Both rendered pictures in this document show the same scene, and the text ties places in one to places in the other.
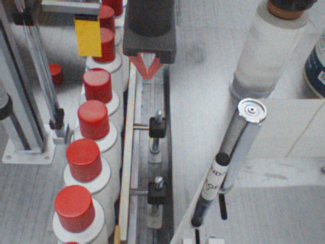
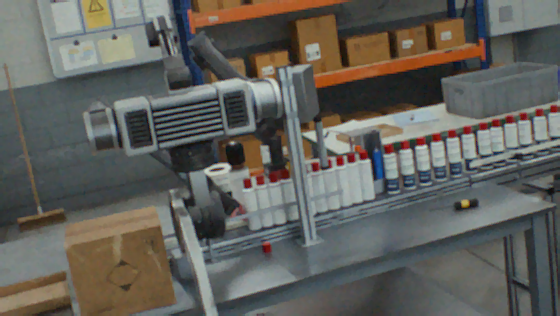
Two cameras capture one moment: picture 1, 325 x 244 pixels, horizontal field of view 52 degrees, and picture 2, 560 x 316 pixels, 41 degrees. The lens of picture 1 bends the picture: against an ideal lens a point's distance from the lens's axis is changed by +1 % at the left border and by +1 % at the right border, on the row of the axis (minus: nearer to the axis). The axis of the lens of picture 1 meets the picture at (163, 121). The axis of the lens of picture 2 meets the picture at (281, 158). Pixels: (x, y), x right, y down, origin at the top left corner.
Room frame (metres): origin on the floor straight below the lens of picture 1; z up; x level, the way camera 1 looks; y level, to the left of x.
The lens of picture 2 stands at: (0.91, 2.89, 1.81)
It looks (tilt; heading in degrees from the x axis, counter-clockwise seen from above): 13 degrees down; 259
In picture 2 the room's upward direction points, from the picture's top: 9 degrees counter-clockwise
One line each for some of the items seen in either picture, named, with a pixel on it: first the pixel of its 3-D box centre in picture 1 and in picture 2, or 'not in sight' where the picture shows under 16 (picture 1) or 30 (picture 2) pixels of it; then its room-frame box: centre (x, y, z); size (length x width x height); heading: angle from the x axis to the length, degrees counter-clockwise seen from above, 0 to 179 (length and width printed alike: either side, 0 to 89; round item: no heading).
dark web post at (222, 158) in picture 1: (207, 194); not in sight; (0.20, -0.07, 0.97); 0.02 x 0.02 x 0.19
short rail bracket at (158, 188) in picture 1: (146, 195); not in sight; (0.22, 0.01, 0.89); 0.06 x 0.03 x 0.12; 96
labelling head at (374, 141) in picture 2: not in sight; (365, 161); (-0.02, -0.04, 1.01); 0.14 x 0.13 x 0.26; 6
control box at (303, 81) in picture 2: not in sight; (298, 93); (0.27, 0.17, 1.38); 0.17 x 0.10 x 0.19; 61
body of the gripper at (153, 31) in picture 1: (150, 10); (277, 157); (0.36, 0.03, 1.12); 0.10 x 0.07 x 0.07; 6
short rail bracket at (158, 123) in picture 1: (157, 131); not in sight; (0.35, 0.01, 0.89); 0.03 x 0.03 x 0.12; 6
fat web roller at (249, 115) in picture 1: (233, 150); not in sight; (0.27, -0.11, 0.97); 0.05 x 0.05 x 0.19
